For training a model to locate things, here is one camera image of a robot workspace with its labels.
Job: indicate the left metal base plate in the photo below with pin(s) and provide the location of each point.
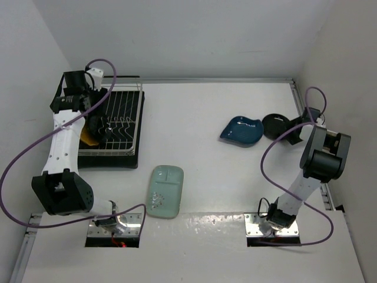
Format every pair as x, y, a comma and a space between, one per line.
127, 225

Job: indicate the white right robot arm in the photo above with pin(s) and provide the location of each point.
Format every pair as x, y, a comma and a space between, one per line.
323, 159

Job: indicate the black drip tray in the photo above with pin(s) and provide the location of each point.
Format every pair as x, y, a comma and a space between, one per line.
130, 162

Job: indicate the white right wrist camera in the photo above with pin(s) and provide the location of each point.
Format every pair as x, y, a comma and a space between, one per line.
320, 122

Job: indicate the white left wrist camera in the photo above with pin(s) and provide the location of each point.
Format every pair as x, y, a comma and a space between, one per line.
94, 77

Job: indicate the metal base plate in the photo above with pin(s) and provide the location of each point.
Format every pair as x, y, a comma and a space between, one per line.
127, 225
257, 227

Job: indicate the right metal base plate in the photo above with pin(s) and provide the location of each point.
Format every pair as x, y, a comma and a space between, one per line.
257, 227

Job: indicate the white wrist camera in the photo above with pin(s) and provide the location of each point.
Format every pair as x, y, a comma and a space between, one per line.
94, 77
320, 122

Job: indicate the dark blue leaf-shaped dish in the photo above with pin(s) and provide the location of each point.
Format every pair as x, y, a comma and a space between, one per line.
242, 131

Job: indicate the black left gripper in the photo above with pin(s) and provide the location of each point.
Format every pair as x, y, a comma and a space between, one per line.
98, 96

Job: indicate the metal wire dish rack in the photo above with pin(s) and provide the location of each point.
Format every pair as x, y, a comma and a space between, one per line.
124, 110

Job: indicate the light green rectangular plate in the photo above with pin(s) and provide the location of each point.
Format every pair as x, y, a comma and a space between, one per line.
164, 192

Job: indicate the yellow polka dot plate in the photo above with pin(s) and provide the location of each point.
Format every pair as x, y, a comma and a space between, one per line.
87, 138

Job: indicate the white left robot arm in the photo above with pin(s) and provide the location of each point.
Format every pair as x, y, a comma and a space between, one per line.
59, 188

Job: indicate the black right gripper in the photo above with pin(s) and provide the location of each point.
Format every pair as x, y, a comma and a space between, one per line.
293, 123

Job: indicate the black small round plate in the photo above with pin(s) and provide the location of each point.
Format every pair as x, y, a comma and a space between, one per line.
274, 125

